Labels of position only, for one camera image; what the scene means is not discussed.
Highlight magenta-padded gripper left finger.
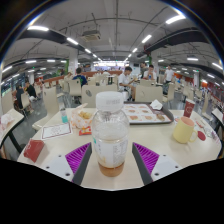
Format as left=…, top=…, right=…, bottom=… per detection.
left=43, top=142, right=93, bottom=186

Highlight brown tray with paper liner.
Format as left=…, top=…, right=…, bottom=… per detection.
left=121, top=102, right=175, bottom=125

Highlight clear food bag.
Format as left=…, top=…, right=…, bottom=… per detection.
left=69, top=103, right=94, bottom=129

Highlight small red sauce packet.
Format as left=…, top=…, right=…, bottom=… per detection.
left=78, top=126, right=93, bottom=136

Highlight clear drink bottle white cap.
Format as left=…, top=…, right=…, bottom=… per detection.
left=91, top=91, right=130, bottom=178

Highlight small teal sanitizer bottle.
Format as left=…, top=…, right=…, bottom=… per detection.
left=59, top=103, right=69, bottom=124

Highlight crumpled white napkin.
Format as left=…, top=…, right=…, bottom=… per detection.
left=149, top=99, right=164, bottom=111

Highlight flat round red coaster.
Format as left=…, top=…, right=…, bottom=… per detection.
left=197, top=130, right=207, bottom=142

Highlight ceiling lights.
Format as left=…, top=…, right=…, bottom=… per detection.
left=1, top=13, right=223, bottom=79

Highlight pale yellow mug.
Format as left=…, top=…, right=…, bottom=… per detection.
left=172, top=116, right=198, bottom=144

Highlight red paper packet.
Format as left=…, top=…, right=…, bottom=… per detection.
left=23, top=139, right=45, bottom=163

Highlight beige chairs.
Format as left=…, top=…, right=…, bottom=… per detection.
left=1, top=73, right=218, bottom=132

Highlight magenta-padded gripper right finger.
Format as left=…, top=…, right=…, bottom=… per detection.
left=131, top=142, right=183, bottom=186

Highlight colourful printed leaflet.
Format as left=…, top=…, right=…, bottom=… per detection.
left=191, top=117, right=208, bottom=133

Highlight person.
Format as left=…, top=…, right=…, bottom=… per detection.
left=24, top=80, right=38, bottom=101
left=13, top=84, right=25, bottom=110
left=163, top=64, right=175, bottom=84
left=117, top=66, right=135, bottom=101
left=73, top=67, right=88, bottom=88
left=143, top=64, right=158, bottom=82

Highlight red paper cup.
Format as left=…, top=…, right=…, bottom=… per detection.
left=183, top=98, right=196, bottom=118

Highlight ceiling air unit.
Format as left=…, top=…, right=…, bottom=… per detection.
left=80, top=29, right=102, bottom=43

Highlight white card with red border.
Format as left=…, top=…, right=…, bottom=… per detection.
left=40, top=122, right=73, bottom=140

